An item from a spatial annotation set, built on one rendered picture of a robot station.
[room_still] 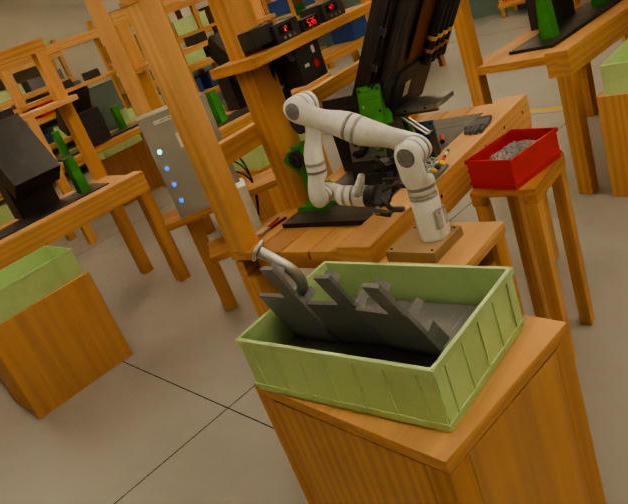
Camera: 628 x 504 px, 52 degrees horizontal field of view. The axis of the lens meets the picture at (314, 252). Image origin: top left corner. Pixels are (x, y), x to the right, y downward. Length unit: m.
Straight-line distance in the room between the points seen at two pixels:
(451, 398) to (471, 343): 0.14
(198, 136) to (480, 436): 1.49
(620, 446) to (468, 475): 1.11
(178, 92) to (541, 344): 1.49
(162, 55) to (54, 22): 10.59
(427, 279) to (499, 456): 0.50
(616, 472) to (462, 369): 1.07
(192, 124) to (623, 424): 1.87
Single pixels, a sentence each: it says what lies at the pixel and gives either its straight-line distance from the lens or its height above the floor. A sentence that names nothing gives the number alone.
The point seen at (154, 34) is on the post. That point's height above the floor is 1.74.
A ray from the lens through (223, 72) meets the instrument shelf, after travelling 2.63.
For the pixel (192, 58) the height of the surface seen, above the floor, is 1.21.
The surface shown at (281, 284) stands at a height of 1.09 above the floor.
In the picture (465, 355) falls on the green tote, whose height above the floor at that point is 0.91.
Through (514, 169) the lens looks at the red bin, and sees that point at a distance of 2.48.
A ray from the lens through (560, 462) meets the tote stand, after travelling 1.82.
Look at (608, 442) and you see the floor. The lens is 2.54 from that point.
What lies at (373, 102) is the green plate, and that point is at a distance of 2.69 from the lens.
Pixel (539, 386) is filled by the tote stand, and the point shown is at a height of 0.71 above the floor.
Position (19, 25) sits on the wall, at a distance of 12.73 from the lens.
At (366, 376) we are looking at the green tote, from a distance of 1.49.
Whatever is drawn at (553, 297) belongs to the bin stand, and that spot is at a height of 0.33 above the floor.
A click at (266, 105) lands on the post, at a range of 2.69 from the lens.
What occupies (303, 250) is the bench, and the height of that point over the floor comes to 0.88.
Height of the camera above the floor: 1.74
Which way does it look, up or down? 22 degrees down
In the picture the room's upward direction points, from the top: 21 degrees counter-clockwise
